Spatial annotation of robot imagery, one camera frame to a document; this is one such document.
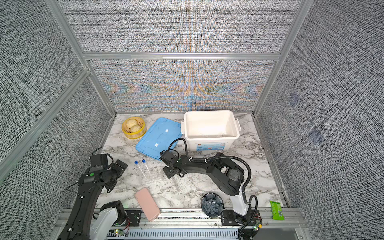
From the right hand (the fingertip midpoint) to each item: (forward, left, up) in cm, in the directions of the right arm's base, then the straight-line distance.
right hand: (168, 170), depth 90 cm
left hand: (-4, +23, +9) cm, 25 cm away
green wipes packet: (-23, -57, 0) cm, 61 cm away
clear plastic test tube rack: (+1, +15, +2) cm, 16 cm away
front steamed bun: (+27, +25, +8) cm, 38 cm away
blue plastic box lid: (+24, +9, +1) cm, 25 cm away
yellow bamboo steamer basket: (+27, +32, +5) cm, 41 cm away
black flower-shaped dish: (-19, -25, +1) cm, 31 cm away
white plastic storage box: (+31, -28, 0) cm, 41 cm away
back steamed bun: (+33, +29, +8) cm, 44 cm away
